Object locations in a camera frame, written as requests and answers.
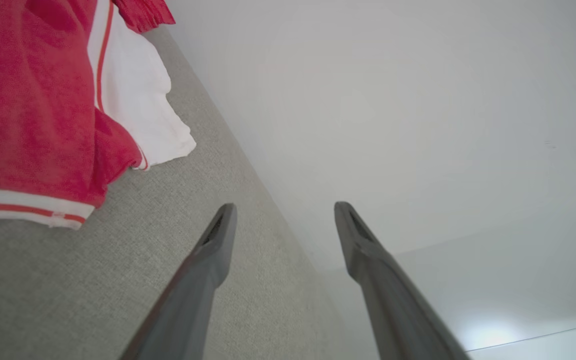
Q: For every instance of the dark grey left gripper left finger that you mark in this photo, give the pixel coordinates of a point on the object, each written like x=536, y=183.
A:
x=195, y=295

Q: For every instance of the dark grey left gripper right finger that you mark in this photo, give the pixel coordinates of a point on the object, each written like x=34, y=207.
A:
x=393, y=305

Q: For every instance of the red shirt with white trim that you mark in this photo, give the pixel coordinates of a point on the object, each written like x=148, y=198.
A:
x=28, y=100

